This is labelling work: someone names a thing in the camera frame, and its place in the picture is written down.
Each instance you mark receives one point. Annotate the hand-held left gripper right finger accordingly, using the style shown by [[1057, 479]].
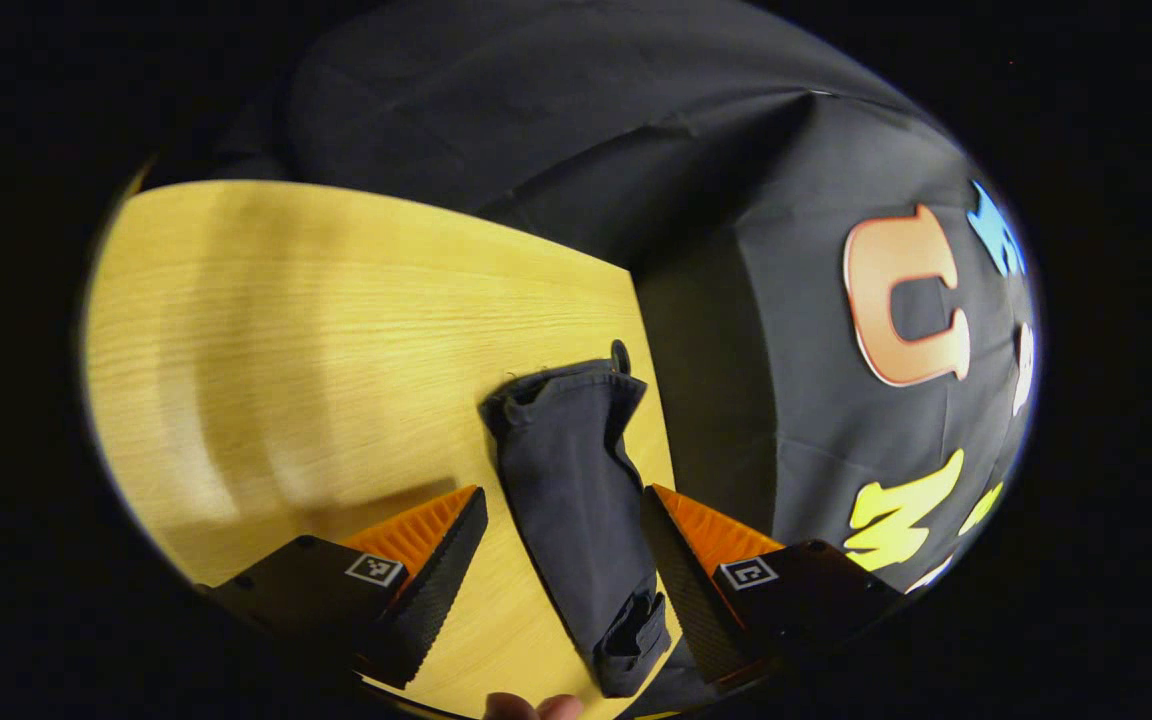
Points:
[[686, 590]]

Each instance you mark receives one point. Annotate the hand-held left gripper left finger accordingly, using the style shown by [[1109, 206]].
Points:
[[436, 590]]

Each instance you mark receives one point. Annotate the dark blue jeans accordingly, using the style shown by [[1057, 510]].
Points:
[[571, 490]]

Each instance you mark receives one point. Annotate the black backdrop cloth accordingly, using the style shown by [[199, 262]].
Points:
[[556, 110]]

